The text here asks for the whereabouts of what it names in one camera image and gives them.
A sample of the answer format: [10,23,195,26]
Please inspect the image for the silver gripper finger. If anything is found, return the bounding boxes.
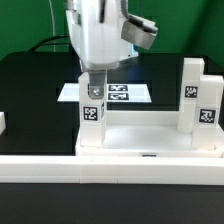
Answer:
[89,70,107,100]

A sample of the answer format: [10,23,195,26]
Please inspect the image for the white desk top tray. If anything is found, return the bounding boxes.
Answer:
[76,110,224,158]

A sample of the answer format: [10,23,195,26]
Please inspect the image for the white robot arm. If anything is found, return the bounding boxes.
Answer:
[65,0,128,100]

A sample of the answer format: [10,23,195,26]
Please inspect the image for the white front fence bar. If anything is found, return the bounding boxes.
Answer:
[0,156,224,185]

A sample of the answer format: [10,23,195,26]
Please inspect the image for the white block at left edge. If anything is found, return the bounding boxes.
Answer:
[0,112,7,136]

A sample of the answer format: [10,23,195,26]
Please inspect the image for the white marker base plate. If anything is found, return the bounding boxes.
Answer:
[57,83,152,103]

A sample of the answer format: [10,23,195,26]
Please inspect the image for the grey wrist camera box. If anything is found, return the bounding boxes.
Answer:
[121,15,158,49]

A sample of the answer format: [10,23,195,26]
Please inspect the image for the black cable on base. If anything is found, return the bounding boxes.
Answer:
[28,34,71,53]

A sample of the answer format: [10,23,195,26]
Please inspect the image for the white thin cable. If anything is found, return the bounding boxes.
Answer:
[48,0,58,53]

